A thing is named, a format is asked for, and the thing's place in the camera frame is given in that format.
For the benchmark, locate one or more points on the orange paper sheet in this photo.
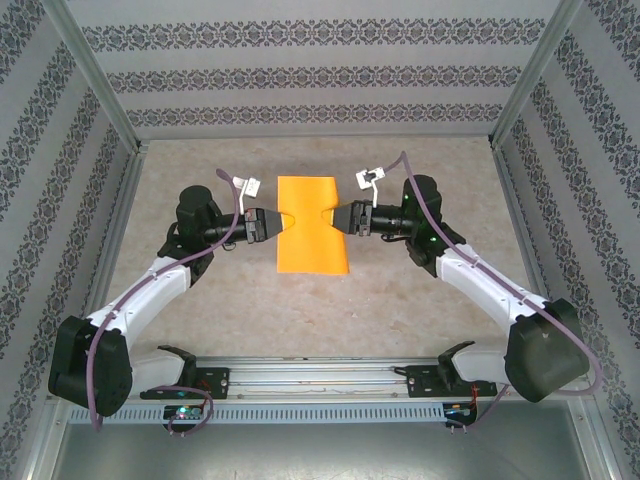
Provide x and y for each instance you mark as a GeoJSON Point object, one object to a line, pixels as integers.
{"type": "Point", "coordinates": [310, 250]}

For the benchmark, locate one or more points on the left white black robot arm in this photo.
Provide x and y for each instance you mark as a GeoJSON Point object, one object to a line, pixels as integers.
{"type": "Point", "coordinates": [150, 296]}

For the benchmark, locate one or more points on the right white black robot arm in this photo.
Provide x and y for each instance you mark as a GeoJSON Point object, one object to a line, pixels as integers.
{"type": "Point", "coordinates": [480, 296]}

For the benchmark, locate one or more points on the grey metal sheet tray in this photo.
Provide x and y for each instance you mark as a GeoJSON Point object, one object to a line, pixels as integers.
{"type": "Point", "coordinates": [320, 452]}

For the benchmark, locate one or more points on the aluminium table side rail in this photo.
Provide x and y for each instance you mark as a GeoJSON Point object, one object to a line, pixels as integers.
{"type": "Point", "coordinates": [529, 250]}
{"type": "Point", "coordinates": [112, 250]}

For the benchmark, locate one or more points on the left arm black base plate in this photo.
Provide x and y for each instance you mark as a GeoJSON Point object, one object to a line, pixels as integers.
{"type": "Point", "coordinates": [215, 382]}

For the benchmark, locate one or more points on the long aluminium mounting rail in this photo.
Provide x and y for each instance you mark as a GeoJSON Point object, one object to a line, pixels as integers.
{"type": "Point", "coordinates": [320, 372]}

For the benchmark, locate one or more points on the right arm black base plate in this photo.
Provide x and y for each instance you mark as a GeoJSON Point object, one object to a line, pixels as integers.
{"type": "Point", "coordinates": [422, 382]}

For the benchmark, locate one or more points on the aluminium frame post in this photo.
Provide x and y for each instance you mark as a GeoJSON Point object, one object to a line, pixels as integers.
{"type": "Point", "coordinates": [531, 75]}
{"type": "Point", "coordinates": [97, 75]}

